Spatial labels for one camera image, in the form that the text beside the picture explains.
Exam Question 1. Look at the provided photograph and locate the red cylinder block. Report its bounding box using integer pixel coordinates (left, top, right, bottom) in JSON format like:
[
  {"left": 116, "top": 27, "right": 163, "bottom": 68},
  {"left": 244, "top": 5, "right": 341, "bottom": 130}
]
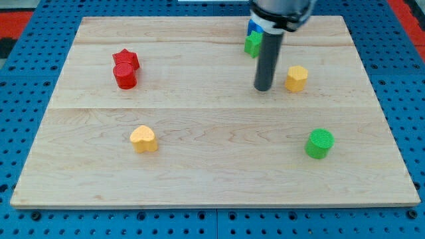
[{"left": 113, "top": 62, "right": 137, "bottom": 90}]

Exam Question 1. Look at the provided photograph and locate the yellow hexagon block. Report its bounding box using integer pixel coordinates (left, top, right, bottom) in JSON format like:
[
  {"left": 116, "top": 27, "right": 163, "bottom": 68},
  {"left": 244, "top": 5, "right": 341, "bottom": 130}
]
[{"left": 284, "top": 65, "right": 308, "bottom": 92}]

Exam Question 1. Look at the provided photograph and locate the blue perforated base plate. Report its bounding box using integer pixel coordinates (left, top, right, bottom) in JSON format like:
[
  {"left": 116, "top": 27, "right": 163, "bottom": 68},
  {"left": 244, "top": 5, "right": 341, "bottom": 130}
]
[{"left": 1, "top": 1, "right": 424, "bottom": 238}]

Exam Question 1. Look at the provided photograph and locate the blue block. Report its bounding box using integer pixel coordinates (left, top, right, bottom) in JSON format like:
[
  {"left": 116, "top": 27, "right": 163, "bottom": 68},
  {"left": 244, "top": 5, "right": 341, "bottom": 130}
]
[{"left": 246, "top": 19, "right": 264, "bottom": 36}]

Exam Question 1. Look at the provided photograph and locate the red star block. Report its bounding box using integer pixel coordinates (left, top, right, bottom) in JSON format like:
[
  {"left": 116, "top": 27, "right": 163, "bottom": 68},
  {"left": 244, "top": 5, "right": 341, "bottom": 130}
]
[{"left": 112, "top": 48, "right": 140, "bottom": 70}]

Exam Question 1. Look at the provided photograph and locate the yellow heart block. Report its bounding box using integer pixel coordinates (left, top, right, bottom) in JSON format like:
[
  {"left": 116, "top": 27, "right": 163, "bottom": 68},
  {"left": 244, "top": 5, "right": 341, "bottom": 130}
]
[{"left": 129, "top": 125, "right": 158, "bottom": 153}]

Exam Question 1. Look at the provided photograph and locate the light wooden board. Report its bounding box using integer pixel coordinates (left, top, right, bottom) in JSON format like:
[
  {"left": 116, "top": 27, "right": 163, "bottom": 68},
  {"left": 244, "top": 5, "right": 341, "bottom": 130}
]
[{"left": 10, "top": 16, "right": 420, "bottom": 209}]

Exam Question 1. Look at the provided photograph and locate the green cylinder block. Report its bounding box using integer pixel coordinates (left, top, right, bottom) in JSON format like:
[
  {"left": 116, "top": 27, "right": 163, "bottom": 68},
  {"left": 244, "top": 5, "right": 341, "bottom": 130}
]
[{"left": 304, "top": 128, "right": 335, "bottom": 159}]

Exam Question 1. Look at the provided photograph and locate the dark grey pointer rod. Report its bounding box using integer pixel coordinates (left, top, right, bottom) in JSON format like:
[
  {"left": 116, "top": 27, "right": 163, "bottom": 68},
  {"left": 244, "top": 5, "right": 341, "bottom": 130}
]
[{"left": 254, "top": 32, "right": 284, "bottom": 92}]

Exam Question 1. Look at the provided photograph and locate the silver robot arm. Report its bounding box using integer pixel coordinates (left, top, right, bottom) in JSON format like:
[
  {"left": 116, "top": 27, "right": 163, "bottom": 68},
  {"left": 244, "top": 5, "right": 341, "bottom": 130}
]
[{"left": 250, "top": 0, "right": 317, "bottom": 35}]

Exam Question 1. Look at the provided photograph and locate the green star block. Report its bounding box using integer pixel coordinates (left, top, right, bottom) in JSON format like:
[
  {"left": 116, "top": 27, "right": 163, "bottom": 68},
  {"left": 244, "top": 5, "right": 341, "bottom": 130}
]
[{"left": 244, "top": 31, "right": 263, "bottom": 58}]

